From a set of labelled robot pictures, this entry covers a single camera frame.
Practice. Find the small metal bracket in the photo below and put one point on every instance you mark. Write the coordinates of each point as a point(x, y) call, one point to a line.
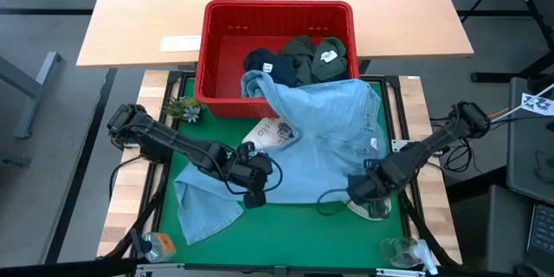
point(398, 145)

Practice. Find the grey box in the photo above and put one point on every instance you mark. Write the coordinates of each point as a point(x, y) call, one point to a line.
point(508, 225)

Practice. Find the black keyboard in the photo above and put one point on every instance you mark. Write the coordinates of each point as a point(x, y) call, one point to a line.
point(543, 233)

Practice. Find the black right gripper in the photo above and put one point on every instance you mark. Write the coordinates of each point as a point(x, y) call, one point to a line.
point(376, 184)

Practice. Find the navy garment with white label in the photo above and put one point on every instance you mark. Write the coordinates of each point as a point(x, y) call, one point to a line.
point(272, 69)

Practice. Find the black metal floor stand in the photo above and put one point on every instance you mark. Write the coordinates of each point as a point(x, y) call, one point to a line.
point(534, 8)

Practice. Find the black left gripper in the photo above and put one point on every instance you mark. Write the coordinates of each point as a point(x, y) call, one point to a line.
point(249, 173)

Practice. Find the cream printed tote bag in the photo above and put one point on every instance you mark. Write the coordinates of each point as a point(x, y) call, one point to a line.
point(268, 132)

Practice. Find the grey metal desk leg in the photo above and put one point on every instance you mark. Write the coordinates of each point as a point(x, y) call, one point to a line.
point(39, 91)

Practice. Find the small potted succulent plant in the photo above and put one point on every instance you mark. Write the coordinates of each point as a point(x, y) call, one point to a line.
point(184, 110)

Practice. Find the grey cabinet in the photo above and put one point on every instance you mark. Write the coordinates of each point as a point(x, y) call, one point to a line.
point(528, 151)

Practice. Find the white tag with black pattern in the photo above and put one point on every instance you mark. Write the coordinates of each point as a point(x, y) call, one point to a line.
point(536, 105)

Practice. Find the light blue denim jeans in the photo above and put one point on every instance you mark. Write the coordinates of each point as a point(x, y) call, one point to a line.
point(329, 138)

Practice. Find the clear bottle with orange label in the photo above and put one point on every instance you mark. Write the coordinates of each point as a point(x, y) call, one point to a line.
point(160, 246)

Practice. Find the red plastic laundry basket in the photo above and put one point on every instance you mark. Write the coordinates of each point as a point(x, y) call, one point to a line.
point(225, 73)

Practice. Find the green table mat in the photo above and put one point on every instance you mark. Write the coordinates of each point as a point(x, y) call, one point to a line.
point(303, 238)

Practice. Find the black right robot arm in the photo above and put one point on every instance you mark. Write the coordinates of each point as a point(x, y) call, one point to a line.
point(433, 140)

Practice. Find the light wooden desk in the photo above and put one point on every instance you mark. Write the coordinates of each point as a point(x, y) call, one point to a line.
point(151, 8)

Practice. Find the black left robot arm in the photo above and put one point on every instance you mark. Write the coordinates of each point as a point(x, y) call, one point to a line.
point(173, 140)

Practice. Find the white paper label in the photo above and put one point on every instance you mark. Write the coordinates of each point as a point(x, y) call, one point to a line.
point(179, 43)

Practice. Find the dark green garment white label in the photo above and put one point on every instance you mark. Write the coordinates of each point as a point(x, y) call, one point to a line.
point(320, 62)

